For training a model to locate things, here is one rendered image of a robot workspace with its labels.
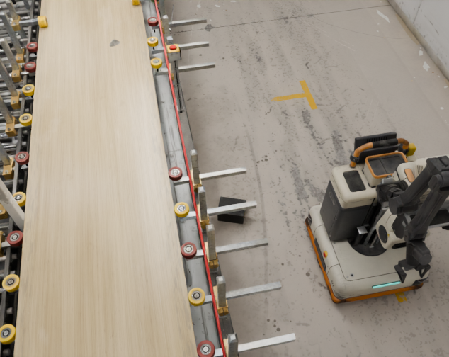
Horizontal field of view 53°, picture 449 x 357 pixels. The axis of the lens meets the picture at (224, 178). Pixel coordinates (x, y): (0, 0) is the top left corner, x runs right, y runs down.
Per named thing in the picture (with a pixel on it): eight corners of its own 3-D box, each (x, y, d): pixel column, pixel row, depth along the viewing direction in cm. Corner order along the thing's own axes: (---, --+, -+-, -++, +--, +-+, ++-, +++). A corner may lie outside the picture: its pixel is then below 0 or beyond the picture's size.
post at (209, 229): (215, 268, 244) (213, 222, 206) (217, 274, 242) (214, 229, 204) (209, 270, 244) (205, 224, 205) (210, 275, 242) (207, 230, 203)
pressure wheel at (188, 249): (187, 268, 231) (185, 258, 221) (179, 256, 235) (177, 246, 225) (200, 261, 233) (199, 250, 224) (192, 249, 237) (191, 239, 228)
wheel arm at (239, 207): (255, 204, 255) (255, 200, 251) (256, 209, 253) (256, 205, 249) (179, 217, 250) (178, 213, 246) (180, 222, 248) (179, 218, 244)
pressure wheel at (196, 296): (197, 315, 216) (195, 307, 207) (186, 304, 219) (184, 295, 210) (209, 304, 219) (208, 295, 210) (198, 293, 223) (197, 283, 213)
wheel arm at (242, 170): (245, 170, 270) (245, 166, 266) (246, 174, 268) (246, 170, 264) (173, 182, 265) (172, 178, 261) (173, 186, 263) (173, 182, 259)
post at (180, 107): (183, 107, 315) (177, 54, 279) (184, 112, 312) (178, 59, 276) (176, 108, 315) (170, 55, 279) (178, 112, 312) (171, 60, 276)
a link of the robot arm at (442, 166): (452, 147, 167) (428, 151, 166) (469, 179, 161) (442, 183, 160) (406, 198, 206) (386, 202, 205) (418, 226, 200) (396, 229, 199)
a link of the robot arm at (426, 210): (460, 166, 165) (433, 171, 164) (469, 178, 161) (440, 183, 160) (421, 228, 199) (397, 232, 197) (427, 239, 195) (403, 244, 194)
